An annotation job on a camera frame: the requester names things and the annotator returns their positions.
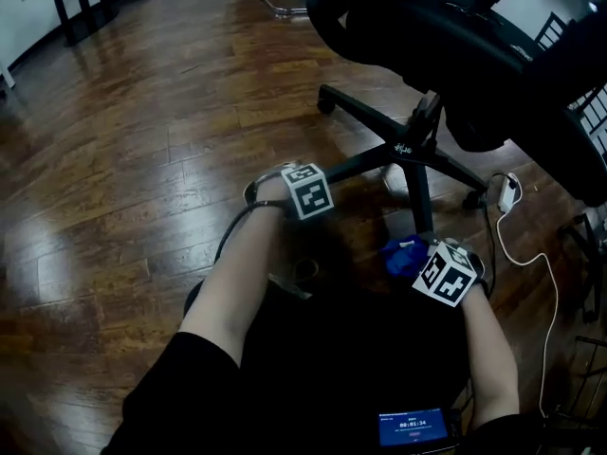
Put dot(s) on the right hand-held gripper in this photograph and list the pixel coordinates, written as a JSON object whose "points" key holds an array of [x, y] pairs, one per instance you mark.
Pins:
{"points": [[448, 275]]}

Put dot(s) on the blue cloth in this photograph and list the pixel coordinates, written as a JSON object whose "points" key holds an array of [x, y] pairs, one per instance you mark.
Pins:
{"points": [[403, 254]]}

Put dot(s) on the black office chair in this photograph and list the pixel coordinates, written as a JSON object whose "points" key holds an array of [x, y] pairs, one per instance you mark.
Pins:
{"points": [[427, 88]]}

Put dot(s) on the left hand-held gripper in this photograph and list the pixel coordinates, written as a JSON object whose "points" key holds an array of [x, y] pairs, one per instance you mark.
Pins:
{"points": [[308, 192]]}

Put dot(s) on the person's right forearm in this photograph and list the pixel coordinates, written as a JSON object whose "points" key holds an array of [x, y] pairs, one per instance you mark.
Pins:
{"points": [[491, 358]]}

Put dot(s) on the black metal railing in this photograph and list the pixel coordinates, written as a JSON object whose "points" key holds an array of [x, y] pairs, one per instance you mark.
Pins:
{"points": [[593, 112]]}

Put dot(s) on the black metal stand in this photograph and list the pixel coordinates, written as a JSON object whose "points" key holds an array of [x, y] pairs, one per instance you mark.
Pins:
{"points": [[585, 263]]}

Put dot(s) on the person's left forearm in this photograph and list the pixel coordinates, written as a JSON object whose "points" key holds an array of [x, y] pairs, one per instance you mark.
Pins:
{"points": [[232, 278]]}

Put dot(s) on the white power adaptor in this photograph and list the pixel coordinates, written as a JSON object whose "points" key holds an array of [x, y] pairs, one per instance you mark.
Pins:
{"points": [[508, 192]]}

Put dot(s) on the phone with blue screen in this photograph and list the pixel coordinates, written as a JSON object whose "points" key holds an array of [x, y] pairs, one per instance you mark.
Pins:
{"points": [[413, 427]]}

